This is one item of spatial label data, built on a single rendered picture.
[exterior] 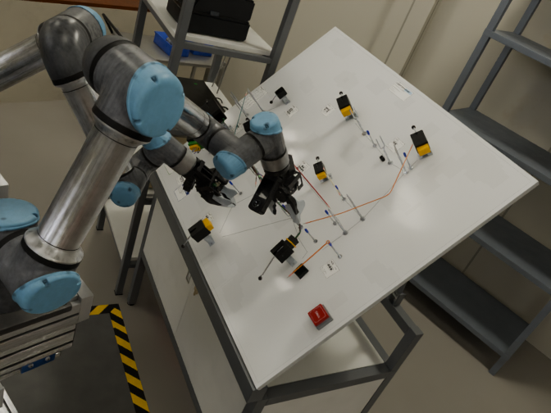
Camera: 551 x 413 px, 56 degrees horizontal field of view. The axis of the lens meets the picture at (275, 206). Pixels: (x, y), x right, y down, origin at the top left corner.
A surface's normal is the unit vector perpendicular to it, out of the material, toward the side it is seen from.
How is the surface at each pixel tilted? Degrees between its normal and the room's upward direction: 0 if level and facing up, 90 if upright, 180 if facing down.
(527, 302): 90
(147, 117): 83
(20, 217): 8
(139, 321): 0
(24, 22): 90
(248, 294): 50
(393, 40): 90
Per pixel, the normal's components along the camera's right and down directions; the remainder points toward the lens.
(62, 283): 0.61, 0.68
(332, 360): 0.33, -0.79
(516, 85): -0.67, 0.19
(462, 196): -0.44, -0.51
